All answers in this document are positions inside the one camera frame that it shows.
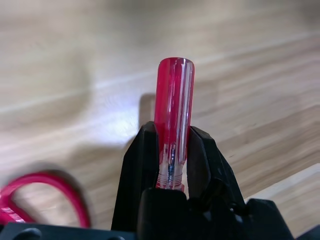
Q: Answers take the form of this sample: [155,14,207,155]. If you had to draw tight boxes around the red handled screwdriver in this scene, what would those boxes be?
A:
[153,56,196,192]

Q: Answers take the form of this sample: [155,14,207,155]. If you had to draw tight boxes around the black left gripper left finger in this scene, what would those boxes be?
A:
[111,121,161,231]

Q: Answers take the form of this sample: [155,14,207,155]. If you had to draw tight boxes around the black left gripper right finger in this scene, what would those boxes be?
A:
[186,126,247,208]

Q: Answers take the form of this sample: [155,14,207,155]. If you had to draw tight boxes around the red handled scissors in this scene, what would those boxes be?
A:
[0,171,92,228]

